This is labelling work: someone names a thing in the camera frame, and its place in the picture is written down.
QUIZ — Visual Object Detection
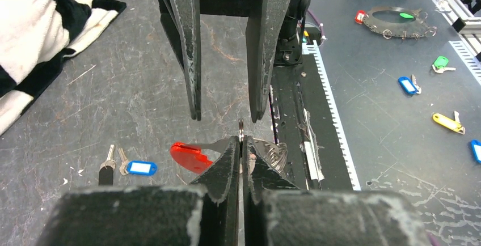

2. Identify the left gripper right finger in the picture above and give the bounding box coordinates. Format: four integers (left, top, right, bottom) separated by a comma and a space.
242, 136, 431, 245

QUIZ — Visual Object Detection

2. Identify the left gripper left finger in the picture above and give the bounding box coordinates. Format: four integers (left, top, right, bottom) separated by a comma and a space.
37, 136, 241, 245

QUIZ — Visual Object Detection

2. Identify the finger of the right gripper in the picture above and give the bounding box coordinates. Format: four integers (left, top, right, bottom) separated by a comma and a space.
246, 0, 290, 123
161, 0, 201, 121

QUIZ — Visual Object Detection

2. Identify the black head key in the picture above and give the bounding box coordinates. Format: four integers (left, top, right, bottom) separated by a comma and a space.
98, 145, 116, 186

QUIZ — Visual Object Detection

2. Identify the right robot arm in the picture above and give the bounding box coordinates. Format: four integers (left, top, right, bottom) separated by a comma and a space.
158, 0, 311, 122

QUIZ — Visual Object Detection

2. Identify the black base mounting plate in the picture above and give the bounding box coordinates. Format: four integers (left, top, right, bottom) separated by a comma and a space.
269, 54, 354, 190

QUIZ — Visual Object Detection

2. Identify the small red key tag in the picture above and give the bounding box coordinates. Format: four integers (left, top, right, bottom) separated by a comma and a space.
355, 10, 366, 24

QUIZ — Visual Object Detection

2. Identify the green tag on holder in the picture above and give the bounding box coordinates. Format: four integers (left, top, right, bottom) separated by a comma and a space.
399, 12, 415, 19

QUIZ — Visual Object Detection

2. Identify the black white checkered blanket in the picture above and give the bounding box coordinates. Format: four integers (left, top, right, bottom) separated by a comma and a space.
1, 0, 126, 132

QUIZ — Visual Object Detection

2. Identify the green key tag with key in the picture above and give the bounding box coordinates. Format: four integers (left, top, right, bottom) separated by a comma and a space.
432, 56, 456, 74

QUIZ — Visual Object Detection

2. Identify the yellow key tag with key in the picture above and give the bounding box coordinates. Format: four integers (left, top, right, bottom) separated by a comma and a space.
432, 111, 466, 135

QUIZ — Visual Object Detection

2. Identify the slotted cable duct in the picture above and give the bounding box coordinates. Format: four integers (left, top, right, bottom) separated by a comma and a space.
302, 40, 361, 191

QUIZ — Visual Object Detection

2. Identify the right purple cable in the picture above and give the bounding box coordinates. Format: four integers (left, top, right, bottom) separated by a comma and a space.
306, 9, 328, 46

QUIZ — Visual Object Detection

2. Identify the aluminium frame rail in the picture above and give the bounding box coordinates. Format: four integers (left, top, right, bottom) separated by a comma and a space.
432, 0, 480, 61

